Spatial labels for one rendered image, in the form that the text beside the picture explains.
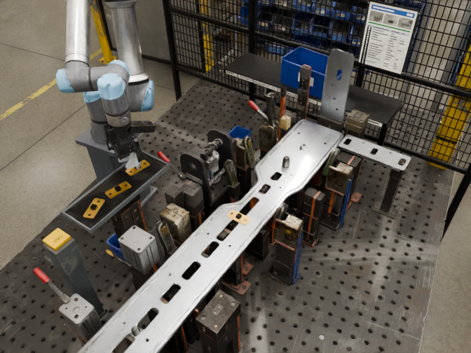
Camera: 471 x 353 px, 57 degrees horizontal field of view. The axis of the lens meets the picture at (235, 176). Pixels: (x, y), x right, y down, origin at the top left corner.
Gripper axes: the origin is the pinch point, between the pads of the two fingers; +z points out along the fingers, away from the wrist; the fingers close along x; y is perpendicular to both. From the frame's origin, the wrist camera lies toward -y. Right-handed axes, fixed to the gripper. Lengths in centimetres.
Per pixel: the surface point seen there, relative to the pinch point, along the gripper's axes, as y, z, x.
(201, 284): 9.2, 17.7, 43.6
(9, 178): 17, 118, -179
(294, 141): -66, 18, 18
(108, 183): 11.9, 1.8, -0.6
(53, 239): 36.8, 1.7, 8.6
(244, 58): -99, 15, -46
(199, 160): -16.5, -0.7, 14.7
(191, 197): -9.1, 10.7, 17.6
